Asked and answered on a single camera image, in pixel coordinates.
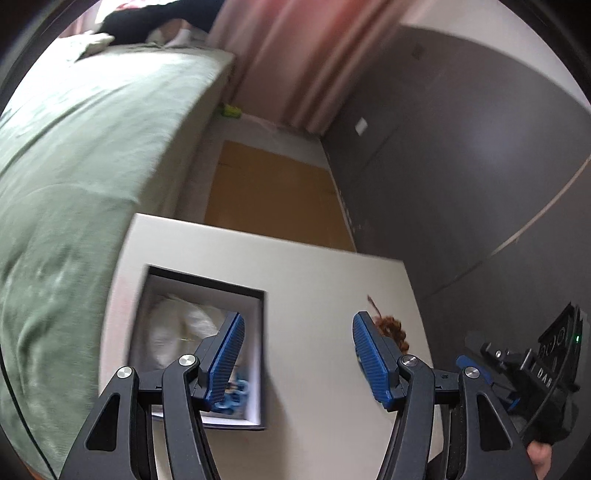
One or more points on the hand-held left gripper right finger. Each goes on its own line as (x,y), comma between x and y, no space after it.
(371,360)

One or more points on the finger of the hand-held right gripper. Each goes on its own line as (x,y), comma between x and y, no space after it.
(508,400)
(489,348)

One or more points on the black jewelry box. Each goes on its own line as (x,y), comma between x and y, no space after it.
(251,350)

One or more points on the small green toy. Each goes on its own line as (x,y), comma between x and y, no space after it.
(232,110)

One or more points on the person's right hand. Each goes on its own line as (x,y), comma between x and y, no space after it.
(540,459)

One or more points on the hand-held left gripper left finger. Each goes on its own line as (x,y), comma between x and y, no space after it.
(226,355)

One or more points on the white wall socket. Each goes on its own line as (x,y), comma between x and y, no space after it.
(362,127)

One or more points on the crumpled green blanket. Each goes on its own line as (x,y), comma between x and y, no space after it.
(94,44)

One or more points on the flat brown cardboard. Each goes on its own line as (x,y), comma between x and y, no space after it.
(272,198)

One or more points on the bed with green sheet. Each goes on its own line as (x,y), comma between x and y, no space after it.
(69,161)

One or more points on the black clothing on bed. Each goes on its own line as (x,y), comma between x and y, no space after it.
(138,18)

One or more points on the wide pink curtain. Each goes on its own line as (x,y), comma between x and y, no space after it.
(300,60)

